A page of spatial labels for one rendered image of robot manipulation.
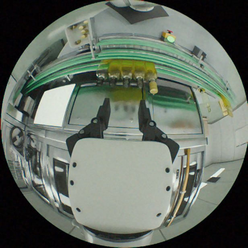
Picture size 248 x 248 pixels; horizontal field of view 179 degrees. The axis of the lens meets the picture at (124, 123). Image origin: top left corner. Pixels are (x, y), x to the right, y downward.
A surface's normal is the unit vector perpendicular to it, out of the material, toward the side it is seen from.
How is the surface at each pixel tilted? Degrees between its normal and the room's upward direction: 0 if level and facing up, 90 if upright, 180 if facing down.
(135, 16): 1
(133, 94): 90
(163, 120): 90
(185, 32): 0
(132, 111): 90
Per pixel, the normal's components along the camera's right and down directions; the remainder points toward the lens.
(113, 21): -0.05, 0.95
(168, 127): 0.01, -0.31
